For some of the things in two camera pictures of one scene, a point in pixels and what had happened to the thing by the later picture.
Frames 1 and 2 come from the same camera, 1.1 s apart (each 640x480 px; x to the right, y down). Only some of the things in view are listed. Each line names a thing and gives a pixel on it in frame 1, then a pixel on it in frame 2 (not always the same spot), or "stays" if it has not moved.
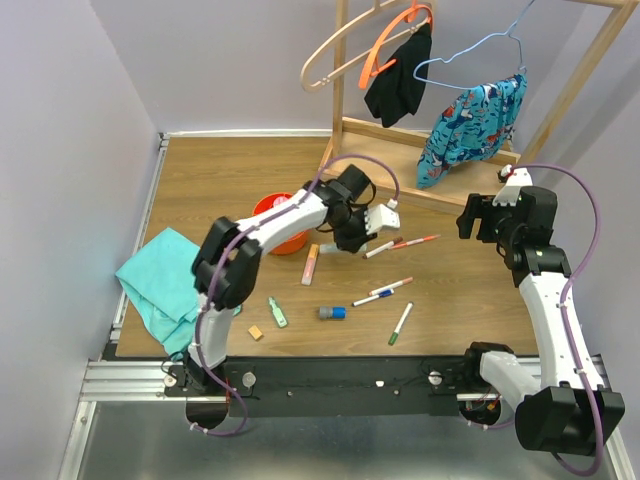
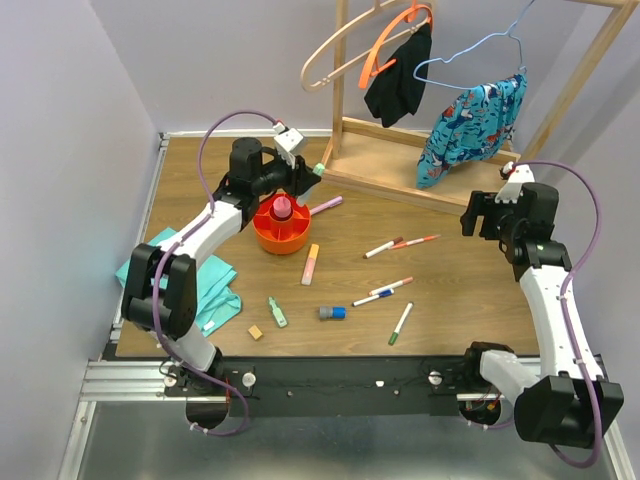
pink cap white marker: [391, 286] stays
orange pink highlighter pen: [310, 265] stays
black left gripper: [360, 236] to [300, 179]
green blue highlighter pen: [353, 247] to [319, 168]
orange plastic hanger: [409, 13] stays
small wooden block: [255, 332] stays
